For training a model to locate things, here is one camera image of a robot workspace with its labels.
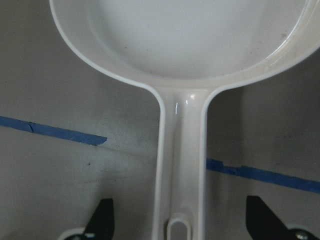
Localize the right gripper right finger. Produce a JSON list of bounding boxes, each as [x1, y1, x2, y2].
[[245, 195, 297, 240]]

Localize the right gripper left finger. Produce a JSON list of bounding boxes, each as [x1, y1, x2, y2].
[[84, 198, 115, 240]]

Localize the cream plastic dustpan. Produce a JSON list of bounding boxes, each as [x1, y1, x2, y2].
[[49, 0, 320, 240]]

